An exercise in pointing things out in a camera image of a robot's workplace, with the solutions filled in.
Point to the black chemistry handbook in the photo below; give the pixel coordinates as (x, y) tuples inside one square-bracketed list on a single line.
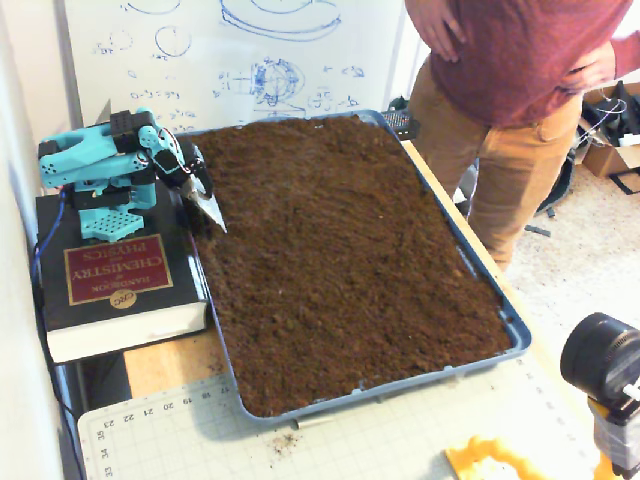
[(125, 270)]

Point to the yellow grey camera stand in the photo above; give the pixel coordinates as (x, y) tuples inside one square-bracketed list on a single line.
[(617, 440)]

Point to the whiteboard with blue sketches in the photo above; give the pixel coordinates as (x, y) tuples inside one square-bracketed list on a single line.
[(225, 60)]

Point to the black perforated device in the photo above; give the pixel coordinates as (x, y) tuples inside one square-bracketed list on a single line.
[(400, 122)]

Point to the black round camera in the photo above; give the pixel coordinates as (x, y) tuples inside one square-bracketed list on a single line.
[(597, 357)]

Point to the brown soil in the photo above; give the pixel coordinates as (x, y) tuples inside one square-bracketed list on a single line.
[(340, 260)]

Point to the grey gridded cutting mat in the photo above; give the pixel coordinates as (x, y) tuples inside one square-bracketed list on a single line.
[(350, 445)]

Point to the person's left forearm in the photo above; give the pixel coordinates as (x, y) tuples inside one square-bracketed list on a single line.
[(627, 55)]

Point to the person in red sweater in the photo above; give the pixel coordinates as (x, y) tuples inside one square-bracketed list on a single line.
[(520, 60)]

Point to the person's right hand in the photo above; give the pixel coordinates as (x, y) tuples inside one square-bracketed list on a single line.
[(440, 35)]

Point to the person's left hand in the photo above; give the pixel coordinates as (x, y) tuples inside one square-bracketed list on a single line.
[(592, 75)]

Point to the silver metal rod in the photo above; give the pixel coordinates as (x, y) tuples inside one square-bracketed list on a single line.
[(312, 423)]

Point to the blue plastic tray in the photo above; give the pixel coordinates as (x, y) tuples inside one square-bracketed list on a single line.
[(521, 342)]

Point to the black tangled equipment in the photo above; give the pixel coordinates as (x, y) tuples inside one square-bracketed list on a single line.
[(607, 117)]

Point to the cardboard box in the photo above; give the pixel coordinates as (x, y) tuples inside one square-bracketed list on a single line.
[(607, 157)]

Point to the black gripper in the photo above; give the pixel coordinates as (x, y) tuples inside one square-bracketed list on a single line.
[(196, 176)]

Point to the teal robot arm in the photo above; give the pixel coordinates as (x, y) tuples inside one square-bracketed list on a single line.
[(75, 155)]

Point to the small black floor scrap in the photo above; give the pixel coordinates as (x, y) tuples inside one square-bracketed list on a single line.
[(537, 230)]

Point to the yellow plastic frame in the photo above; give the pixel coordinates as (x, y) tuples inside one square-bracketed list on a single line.
[(480, 447)]

